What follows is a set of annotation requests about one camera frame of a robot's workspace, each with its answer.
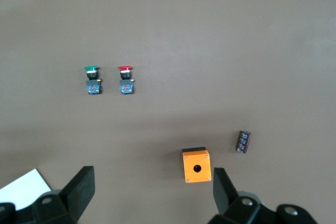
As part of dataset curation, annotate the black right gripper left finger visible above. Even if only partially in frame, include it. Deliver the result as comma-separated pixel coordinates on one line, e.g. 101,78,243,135
15,166,96,224

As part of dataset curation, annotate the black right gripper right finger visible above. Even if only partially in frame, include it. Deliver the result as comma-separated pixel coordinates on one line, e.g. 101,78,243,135
208,167,318,224

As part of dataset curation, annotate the red push button switch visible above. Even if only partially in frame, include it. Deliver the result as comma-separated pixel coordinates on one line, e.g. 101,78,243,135
117,65,135,95

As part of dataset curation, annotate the white drawer cabinet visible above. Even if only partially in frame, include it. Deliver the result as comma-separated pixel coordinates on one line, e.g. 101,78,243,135
0,168,52,211

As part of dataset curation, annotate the dark brown cylindrical capacitor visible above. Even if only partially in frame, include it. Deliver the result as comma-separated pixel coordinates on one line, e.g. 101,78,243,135
235,130,253,154

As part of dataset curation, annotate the orange button enclosure box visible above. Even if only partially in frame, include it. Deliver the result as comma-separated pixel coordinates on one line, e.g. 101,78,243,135
182,146,212,184

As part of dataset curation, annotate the green push button switch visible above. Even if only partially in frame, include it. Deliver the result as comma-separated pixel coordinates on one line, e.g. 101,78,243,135
84,65,103,95

